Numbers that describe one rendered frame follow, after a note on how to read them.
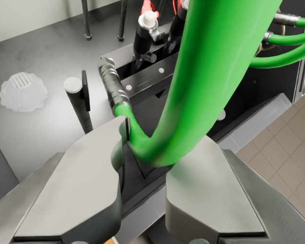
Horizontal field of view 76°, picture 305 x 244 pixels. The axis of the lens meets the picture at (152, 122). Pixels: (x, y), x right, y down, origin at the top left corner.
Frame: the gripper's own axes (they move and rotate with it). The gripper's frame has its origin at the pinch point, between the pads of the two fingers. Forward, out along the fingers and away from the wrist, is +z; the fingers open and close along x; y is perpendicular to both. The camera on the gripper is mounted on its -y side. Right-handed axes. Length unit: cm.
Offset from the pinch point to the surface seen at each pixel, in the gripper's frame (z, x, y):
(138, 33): 20.3, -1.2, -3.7
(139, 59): 25.0, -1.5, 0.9
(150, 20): 18.6, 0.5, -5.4
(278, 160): 111, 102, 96
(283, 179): 101, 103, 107
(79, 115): 10.4, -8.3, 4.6
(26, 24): 44, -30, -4
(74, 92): 5.8, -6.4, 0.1
